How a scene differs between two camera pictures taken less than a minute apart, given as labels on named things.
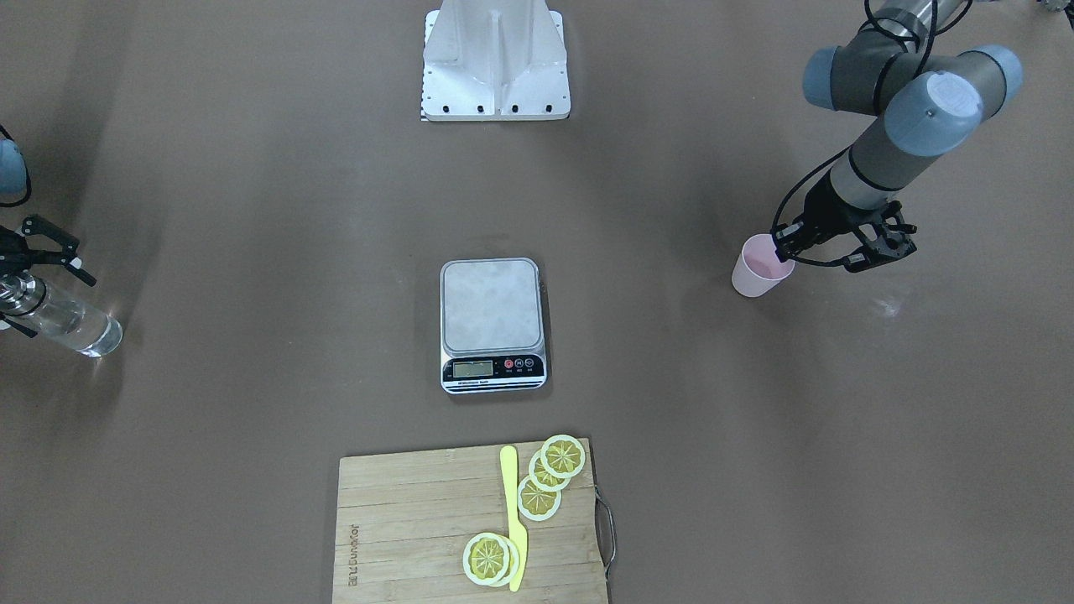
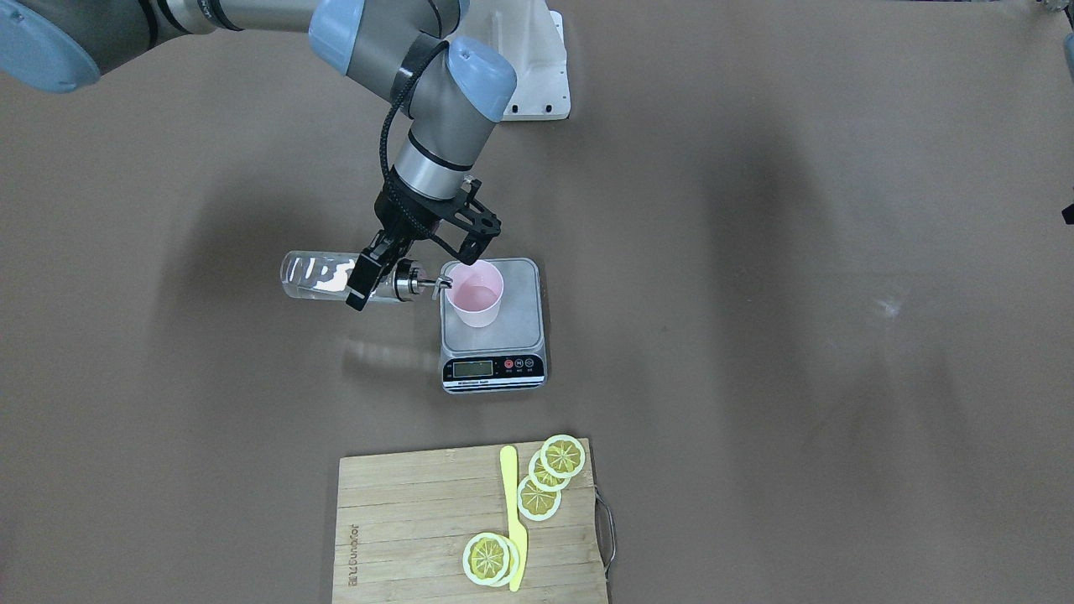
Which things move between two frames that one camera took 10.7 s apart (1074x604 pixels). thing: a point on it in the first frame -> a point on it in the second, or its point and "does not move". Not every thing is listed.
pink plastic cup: x=759 y=268 -> x=476 y=293
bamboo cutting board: x=402 y=522 does not move
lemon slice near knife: x=536 y=503 does not move
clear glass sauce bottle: x=81 y=325 -> x=325 y=274
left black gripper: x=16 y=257 -> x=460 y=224
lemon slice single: x=491 y=559 does not move
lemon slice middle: x=543 y=479 does not move
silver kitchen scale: x=491 y=325 does not move
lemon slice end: x=563 y=455 does not move
